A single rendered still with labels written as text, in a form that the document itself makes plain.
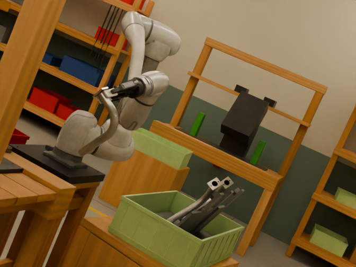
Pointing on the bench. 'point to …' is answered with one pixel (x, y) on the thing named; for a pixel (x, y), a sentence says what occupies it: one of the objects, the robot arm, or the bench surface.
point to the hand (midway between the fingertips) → (107, 95)
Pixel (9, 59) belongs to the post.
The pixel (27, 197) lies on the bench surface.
